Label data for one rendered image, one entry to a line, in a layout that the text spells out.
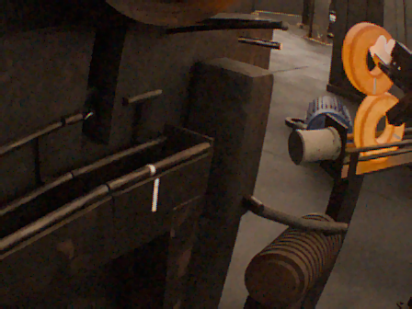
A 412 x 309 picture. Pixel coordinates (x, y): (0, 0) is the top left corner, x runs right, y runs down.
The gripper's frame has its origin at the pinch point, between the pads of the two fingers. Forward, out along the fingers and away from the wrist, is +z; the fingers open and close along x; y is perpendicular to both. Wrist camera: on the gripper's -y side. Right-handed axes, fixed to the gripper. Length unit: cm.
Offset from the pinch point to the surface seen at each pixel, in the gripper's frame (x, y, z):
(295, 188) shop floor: -68, -115, 83
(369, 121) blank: 0.0, -13.9, -6.0
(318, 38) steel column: -494, -263, 641
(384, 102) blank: -4.2, -9.5, -4.8
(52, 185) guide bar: 61, -12, -24
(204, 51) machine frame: 34.8, -7.5, 1.0
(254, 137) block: 28.8, -15.5, -10.3
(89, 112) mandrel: 54, -10, -12
